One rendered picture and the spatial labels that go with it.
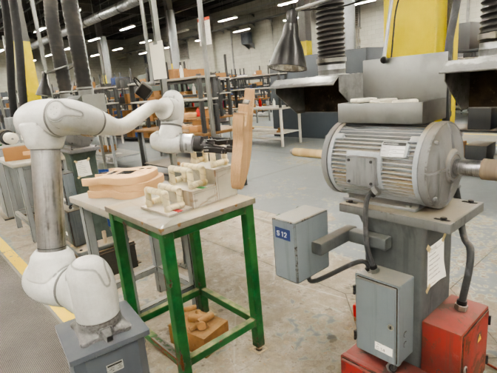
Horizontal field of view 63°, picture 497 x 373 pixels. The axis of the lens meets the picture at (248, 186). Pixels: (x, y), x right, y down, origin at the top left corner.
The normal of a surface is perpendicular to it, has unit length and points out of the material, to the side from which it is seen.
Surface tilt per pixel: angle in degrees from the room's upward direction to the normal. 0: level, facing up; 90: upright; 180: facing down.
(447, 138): 82
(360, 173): 90
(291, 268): 90
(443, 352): 90
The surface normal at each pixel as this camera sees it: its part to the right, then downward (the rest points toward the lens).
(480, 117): -0.72, 0.23
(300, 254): 0.66, 0.13
